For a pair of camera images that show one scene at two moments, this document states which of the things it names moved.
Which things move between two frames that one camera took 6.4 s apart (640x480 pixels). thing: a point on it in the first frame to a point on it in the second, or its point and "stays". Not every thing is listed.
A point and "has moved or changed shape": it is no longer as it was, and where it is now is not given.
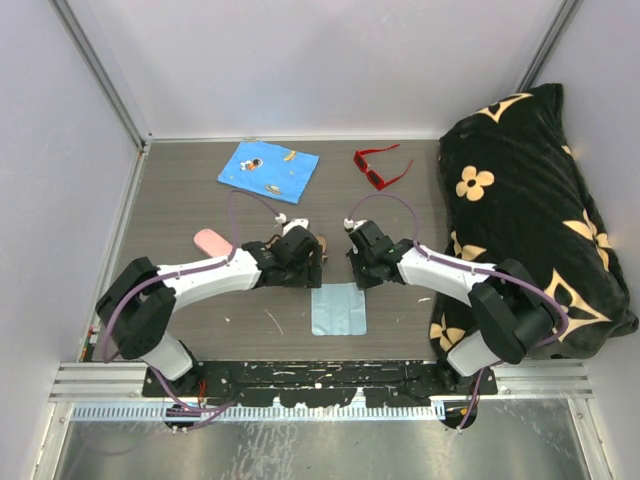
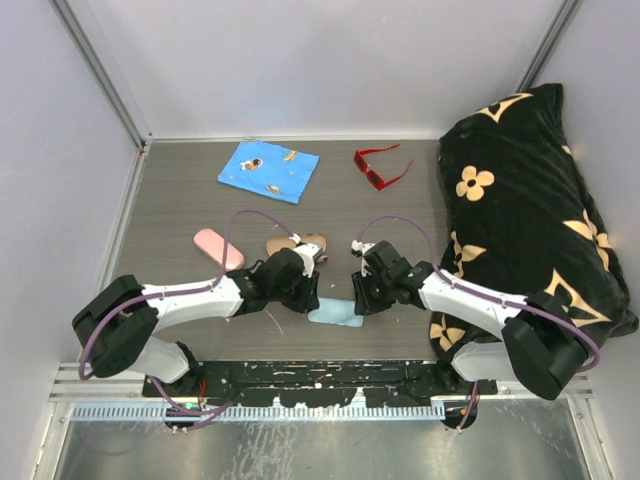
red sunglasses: x=373 y=176 stays
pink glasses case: x=212 y=244 stays
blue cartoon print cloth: x=269 y=169 stays
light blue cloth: x=338 y=309 has moved or changed shape
